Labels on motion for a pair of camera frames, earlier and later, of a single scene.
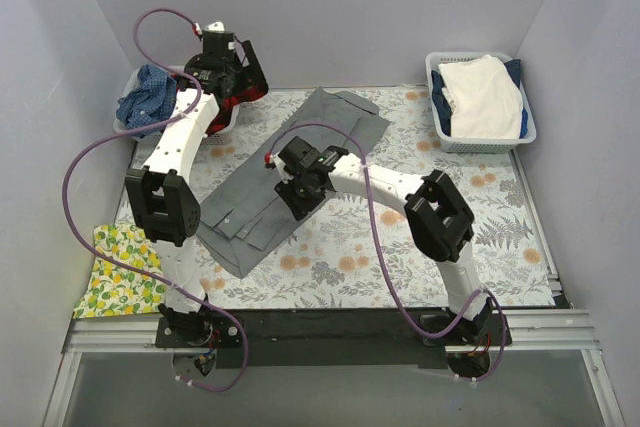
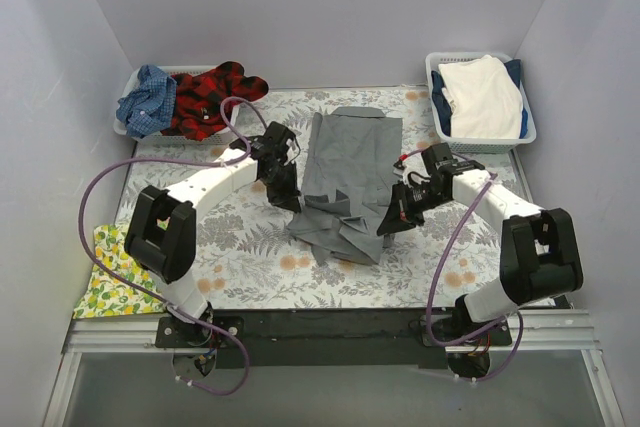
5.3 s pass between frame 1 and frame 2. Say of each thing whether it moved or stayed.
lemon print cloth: stayed
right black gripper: moved
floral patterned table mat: stayed
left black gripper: moved
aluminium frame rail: stayed
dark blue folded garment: stayed
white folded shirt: stayed
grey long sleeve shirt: moved
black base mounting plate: stayed
